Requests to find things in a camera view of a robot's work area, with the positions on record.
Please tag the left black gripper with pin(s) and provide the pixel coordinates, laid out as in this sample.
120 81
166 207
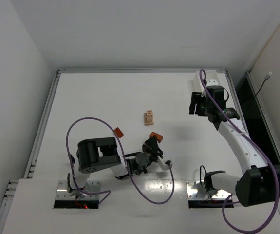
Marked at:
152 148

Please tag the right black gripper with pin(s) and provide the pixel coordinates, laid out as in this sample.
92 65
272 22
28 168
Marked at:
196 103

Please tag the orange arch wood block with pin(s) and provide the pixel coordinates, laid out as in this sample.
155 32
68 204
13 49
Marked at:
159 137

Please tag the white plastic bin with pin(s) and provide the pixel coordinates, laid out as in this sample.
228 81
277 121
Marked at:
208 78

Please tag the orange wedge wood block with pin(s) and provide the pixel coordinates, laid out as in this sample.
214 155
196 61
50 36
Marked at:
118 132

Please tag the plain light wood cube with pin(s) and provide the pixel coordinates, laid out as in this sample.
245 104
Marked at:
149 119

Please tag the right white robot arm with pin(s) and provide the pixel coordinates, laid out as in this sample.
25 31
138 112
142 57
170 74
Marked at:
259 182

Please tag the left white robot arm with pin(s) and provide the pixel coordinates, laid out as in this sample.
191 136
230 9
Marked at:
98 154

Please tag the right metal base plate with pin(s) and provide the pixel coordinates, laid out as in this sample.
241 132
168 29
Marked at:
195 192

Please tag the metal base plate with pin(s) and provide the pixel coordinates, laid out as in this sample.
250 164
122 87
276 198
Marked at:
63 194
195 192

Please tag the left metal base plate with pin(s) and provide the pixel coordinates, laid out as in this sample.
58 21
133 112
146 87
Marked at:
63 194

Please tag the aluminium frame rail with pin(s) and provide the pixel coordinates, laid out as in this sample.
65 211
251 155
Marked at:
135 70

